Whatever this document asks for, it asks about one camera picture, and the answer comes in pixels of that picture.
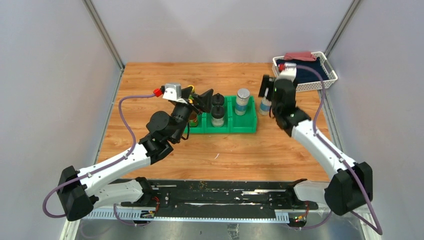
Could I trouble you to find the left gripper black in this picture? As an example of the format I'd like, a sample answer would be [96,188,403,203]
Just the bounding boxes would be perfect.
[170,85,213,143]

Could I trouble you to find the black-spout seasoning jar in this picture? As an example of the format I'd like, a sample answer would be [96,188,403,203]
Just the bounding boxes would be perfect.
[210,105,225,127]
[211,93,225,106]

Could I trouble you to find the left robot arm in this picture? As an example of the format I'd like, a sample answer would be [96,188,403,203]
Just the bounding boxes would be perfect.
[54,83,214,222]

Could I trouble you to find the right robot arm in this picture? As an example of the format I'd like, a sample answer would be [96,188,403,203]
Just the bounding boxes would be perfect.
[258,74,373,216]

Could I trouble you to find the silver-lid jar in bin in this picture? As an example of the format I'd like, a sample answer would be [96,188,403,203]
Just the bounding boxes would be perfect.
[234,88,250,116]

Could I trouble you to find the green three-compartment plastic bin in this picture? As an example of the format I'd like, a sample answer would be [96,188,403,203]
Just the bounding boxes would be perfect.
[184,95,258,135]

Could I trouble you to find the dark blue folded cloth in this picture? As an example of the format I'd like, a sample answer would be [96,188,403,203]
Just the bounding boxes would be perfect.
[276,56,330,84]

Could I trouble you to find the pink folded cloth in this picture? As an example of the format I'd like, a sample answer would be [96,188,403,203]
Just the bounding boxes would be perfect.
[283,51,317,62]

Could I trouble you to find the white perforated plastic basket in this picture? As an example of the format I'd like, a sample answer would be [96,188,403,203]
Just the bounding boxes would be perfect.
[272,51,338,92]

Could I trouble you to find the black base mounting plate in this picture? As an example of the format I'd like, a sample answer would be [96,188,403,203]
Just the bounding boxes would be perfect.
[88,179,330,223]

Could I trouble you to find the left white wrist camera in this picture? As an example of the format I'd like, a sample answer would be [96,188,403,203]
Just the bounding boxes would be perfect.
[153,83,187,104]

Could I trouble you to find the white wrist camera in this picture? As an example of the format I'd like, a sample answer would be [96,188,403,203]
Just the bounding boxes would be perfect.
[153,83,187,104]
[276,62,297,82]

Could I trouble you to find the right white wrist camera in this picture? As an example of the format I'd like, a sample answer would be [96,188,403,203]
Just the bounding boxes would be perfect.
[276,62,297,82]

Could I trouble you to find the aluminium rail frame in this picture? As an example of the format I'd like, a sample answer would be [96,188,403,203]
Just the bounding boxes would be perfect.
[59,185,382,240]

